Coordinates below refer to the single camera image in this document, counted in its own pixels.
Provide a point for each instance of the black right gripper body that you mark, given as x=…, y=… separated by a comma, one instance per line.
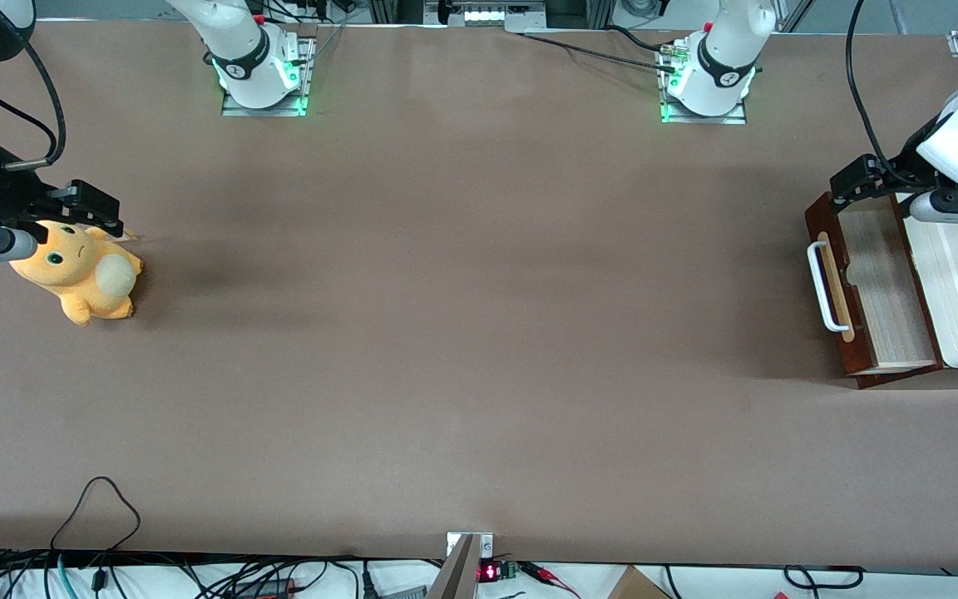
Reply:
x=7, y=193

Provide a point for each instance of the dark wood drawer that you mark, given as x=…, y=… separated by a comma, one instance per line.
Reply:
x=886, y=291

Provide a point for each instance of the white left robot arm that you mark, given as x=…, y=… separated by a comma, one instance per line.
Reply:
x=953, y=141

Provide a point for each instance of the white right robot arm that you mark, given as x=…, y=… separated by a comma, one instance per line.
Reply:
x=234, y=42

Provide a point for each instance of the orange plush toy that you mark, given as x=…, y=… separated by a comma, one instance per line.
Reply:
x=71, y=279

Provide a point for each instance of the white light bar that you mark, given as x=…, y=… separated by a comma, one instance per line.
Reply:
x=487, y=15

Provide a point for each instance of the black power adapter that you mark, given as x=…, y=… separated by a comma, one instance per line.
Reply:
x=263, y=589

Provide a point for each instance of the brown cardboard piece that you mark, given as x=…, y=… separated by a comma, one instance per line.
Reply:
x=637, y=586

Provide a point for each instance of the red LED display module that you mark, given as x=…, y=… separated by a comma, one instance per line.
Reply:
x=491, y=571

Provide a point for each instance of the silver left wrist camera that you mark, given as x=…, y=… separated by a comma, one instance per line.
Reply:
x=945, y=208

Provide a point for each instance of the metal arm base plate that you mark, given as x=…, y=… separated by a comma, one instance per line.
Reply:
x=234, y=109
x=737, y=119

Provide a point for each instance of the metal mount bracket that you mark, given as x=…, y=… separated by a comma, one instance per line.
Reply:
x=486, y=545

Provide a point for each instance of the grey camera mount bar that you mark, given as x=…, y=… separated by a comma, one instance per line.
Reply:
x=454, y=578

